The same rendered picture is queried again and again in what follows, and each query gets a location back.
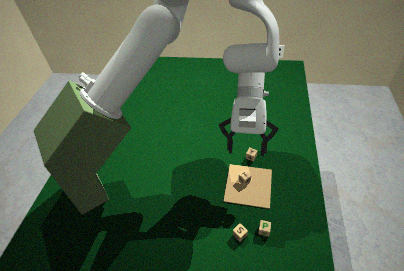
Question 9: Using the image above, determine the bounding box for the beige letter block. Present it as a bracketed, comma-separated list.
[258, 220, 271, 237]
[239, 170, 251, 185]
[246, 148, 257, 161]
[233, 224, 248, 242]

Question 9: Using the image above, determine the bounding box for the beige flat mat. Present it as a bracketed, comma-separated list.
[224, 164, 272, 209]

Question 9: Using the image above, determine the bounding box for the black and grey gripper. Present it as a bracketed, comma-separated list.
[219, 96, 278, 156]

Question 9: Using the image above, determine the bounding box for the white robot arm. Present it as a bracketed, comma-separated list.
[79, 0, 279, 128]

